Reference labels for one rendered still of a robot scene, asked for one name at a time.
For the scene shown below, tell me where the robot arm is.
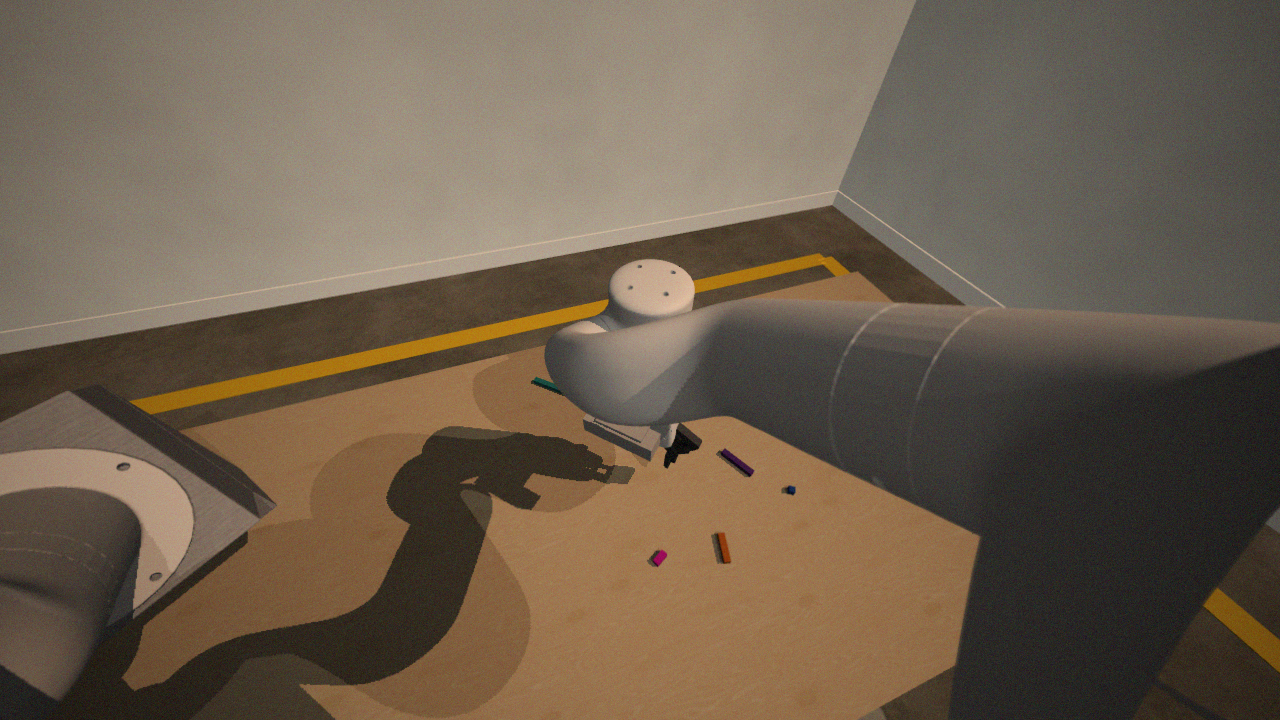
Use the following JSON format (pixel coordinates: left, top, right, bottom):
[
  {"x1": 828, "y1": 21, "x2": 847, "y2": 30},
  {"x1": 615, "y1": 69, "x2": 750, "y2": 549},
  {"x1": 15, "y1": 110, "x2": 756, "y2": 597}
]
[{"x1": 0, "y1": 259, "x2": 1280, "y2": 720}]

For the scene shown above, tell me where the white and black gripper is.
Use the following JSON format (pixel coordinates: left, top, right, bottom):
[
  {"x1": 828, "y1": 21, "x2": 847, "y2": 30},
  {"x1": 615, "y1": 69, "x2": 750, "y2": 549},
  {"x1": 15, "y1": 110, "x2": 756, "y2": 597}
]
[{"x1": 650, "y1": 421, "x2": 701, "y2": 468}]

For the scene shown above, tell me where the turquoise rod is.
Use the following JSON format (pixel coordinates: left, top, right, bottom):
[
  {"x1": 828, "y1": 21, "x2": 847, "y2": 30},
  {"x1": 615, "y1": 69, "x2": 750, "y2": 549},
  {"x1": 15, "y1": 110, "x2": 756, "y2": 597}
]
[{"x1": 534, "y1": 377, "x2": 562, "y2": 395}]

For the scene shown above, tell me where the purple rod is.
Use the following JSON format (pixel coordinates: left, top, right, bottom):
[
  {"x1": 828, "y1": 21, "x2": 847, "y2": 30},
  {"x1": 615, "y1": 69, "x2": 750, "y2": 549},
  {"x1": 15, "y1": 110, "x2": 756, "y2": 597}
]
[{"x1": 721, "y1": 448, "x2": 754, "y2": 477}]

